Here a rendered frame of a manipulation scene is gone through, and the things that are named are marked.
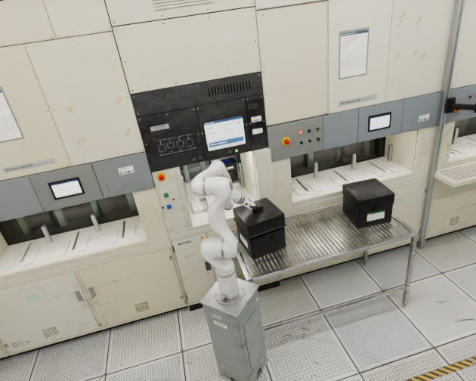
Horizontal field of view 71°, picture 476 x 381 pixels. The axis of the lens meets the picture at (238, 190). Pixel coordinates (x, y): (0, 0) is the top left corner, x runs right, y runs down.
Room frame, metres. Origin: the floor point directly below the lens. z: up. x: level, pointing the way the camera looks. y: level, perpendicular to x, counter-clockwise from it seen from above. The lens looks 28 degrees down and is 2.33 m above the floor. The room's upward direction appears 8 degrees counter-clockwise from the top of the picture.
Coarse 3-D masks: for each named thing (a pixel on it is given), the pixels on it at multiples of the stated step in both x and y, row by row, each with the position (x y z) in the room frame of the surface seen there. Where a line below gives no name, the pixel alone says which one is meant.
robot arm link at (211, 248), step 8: (208, 240) 1.60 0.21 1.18; (216, 240) 1.59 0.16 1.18; (200, 248) 1.59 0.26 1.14; (208, 248) 1.56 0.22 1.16; (216, 248) 1.55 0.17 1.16; (208, 256) 1.55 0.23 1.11; (216, 256) 1.54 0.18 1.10; (216, 264) 1.55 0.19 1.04; (224, 264) 1.57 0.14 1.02; (232, 264) 1.58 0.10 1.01; (216, 272) 1.57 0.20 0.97; (224, 272) 1.54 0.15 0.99; (232, 272) 1.55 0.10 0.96
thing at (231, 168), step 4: (228, 156) 2.95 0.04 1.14; (232, 156) 2.94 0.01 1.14; (212, 160) 2.91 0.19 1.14; (232, 160) 3.00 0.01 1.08; (224, 164) 2.84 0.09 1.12; (228, 164) 2.84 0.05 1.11; (232, 164) 2.85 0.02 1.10; (228, 168) 2.84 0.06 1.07; (232, 168) 2.85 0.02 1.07; (236, 168) 2.85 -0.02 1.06; (228, 172) 2.84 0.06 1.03; (232, 172) 2.84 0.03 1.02; (236, 172) 2.85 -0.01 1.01; (232, 176) 2.84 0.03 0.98; (236, 176) 2.85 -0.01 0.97; (232, 180) 2.84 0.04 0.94
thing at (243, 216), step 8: (256, 200) 2.20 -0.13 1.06; (264, 200) 2.19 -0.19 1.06; (240, 208) 2.13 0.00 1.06; (264, 208) 2.08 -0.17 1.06; (272, 208) 2.06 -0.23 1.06; (240, 216) 2.01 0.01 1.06; (248, 216) 2.00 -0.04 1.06; (256, 216) 1.98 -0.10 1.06; (264, 216) 1.97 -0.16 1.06; (272, 216) 1.95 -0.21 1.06; (280, 216) 1.95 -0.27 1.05; (240, 224) 2.01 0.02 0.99; (248, 224) 1.90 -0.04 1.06; (256, 224) 1.90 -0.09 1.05; (264, 224) 1.91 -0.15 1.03; (272, 224) 1.93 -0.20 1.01; (280, 224) 1.95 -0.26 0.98; (248, 232) 1.88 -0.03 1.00; (256, 232) 1.89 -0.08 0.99; (264, 232) 1.91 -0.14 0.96
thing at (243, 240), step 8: (240, 232) 2.06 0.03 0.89; (272, 232) 2.17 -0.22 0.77; (280, 232) 1.96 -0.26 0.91; (240, 240) 2.09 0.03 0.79; (248, 240) 1.92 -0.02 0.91; (256, 240) 1.90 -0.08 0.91; (264, 240) 1.92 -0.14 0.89; (272, 240) 1.94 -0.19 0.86; (280, 240) 1.96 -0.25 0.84; (248, 248) 1.95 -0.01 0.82; (256, 248) 1.89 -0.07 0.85; (264, 248) 1.91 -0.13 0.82; (272, 248) 1.93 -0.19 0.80; (280, 248) 1.95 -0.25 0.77; (256, 256) 1.89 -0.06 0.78
